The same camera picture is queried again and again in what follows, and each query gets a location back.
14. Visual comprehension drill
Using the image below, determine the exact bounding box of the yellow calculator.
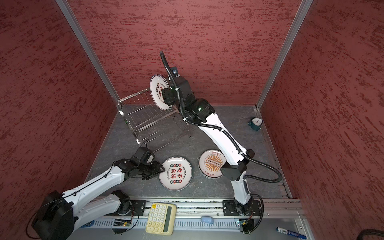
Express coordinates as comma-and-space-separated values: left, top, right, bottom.
145, 203, 177, 236

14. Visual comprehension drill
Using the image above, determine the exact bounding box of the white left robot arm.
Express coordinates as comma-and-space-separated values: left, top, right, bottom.
30, 147, 165, 240

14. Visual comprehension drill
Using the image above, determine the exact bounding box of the small blue eraser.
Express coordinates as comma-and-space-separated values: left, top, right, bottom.
201, 216, 214, 225

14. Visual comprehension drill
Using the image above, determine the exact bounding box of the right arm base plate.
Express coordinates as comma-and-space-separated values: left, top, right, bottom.
222, 199, 262, 217

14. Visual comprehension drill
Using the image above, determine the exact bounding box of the orange patterned plate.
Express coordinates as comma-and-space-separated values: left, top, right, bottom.
199, 150, 227, 179

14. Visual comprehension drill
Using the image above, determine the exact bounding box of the aluminium corner post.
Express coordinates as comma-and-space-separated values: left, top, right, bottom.
56, 0, 122, 111
256, 0, 313, 112

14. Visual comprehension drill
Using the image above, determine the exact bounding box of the blue stapler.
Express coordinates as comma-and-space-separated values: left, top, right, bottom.
81, 221, 95, 228

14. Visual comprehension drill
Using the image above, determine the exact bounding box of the circuit board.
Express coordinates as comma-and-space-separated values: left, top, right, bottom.
113, 219, 132, 227
238, 220, 248, 228

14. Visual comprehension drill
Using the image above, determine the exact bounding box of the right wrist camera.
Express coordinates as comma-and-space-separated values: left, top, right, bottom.
171, 67, 179, 77

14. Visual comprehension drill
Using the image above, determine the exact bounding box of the black corrugated cable hose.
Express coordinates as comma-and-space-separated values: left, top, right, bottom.
159, 50, 283, 184

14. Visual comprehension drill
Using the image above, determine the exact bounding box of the right circuit board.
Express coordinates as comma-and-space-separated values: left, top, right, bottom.
238, 220, 248, 228

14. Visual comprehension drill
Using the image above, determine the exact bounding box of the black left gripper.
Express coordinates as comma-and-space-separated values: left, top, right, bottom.
137, 160, 166, 180

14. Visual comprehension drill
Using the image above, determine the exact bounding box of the aluminium corner post right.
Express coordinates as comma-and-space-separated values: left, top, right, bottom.
256, 0, 313, 112

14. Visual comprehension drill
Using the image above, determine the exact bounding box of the blue white marker pen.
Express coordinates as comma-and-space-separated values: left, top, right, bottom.
276, 227, 307, 240

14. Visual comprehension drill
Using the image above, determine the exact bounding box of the stainless steel dish rack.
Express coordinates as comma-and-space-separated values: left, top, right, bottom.
118, 89, 192, 152

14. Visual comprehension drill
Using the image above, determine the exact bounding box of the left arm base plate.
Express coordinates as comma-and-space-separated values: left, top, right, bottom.
130, 200, 147, 217

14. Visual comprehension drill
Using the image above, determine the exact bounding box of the red character text plate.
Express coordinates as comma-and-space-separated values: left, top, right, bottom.
150, 75, 172, 111

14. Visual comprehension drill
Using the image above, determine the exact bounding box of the left circuit board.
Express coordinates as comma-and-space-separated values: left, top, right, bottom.
113, 219, 132, 227

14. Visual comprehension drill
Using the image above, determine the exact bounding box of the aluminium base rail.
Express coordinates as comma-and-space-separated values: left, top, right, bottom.
89, 197, 310, 235

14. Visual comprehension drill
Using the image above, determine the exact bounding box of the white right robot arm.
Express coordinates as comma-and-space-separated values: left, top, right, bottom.
150, 75, 253, 216

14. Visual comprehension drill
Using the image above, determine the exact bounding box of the aluminium corner post left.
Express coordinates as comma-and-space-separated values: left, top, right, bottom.
56, 0, 122, 111

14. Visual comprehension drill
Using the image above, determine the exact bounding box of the green rimmed plate outermost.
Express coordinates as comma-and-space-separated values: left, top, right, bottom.
159, 156, 193, 192

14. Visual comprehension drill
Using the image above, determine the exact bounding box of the green white alarm clock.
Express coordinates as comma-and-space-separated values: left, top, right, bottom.
248, 118, 263, 131

